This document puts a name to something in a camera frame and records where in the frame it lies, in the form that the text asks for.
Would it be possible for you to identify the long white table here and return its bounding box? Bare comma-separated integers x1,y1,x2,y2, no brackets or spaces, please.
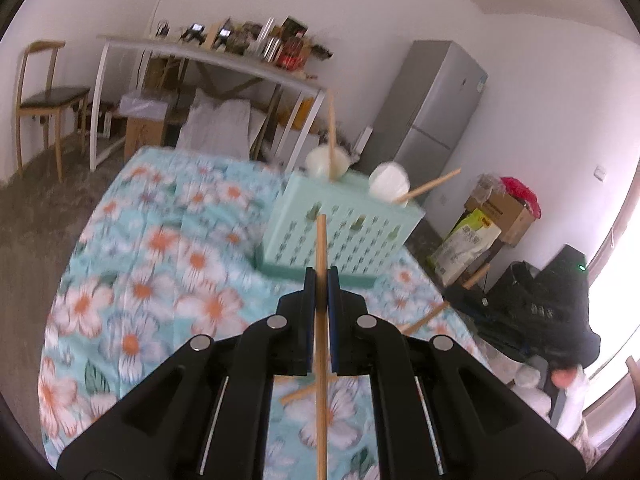
90,35,333,176

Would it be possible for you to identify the slim wooden chopstick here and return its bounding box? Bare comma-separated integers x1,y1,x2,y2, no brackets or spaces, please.
392,168,462,204
326,89,338,181
461,264,492,290
280,384,321,405
398,302,450,335
314,214,330,480

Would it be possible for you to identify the white cloth sack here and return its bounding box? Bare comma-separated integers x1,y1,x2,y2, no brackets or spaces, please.
179,89,253,158

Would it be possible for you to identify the wooden chair dark seat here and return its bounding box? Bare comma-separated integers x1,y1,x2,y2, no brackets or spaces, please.
14,41,92,184

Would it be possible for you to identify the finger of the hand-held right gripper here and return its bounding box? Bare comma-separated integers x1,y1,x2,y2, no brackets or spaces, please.
444,284,502,324

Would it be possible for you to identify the silver refrigerator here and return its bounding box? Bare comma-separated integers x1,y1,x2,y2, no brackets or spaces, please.
357,40,489,193

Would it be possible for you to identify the yellow carton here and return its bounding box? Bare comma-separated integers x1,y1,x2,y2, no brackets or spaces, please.
285,95,317,134

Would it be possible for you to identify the floral light blue blanket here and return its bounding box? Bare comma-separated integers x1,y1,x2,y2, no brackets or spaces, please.
39,146,493,480

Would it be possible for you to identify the white plastic ladle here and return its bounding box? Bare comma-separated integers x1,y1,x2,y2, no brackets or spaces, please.
306,145,352,182

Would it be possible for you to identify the cardboard box plastic wrapped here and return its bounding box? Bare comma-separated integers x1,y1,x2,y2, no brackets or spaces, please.
120,91,173,161

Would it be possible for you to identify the white microwave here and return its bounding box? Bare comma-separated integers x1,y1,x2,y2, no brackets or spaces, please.
92,102,119,139

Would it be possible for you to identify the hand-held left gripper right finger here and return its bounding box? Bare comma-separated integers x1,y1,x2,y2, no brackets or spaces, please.
326,266,587,480

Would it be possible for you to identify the mint green utensil holder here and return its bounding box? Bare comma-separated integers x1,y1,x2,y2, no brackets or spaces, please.
254,170,426,290

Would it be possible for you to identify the tall clear cup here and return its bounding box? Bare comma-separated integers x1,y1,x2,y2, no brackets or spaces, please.
259,17,277,57

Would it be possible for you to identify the red soda bottle pack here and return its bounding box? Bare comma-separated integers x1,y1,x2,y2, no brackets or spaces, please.
277,35,309,69

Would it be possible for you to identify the yellow green printed sack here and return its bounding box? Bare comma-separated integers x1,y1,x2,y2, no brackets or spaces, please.
427,208,502,286

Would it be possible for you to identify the white rice paddle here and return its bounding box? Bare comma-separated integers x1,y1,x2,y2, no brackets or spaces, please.
368,161,411,204

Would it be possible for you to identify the pink fluffy clothing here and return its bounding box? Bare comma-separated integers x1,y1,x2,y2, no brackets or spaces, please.
495,355,556,426

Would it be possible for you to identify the red cloth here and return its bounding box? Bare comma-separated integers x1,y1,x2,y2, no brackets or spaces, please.
500,176,542,221

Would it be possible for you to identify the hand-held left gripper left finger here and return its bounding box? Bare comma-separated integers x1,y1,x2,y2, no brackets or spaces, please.
56,266,319,480

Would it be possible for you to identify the large cardboard box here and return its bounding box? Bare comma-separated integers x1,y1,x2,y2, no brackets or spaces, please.
464,175,536,247

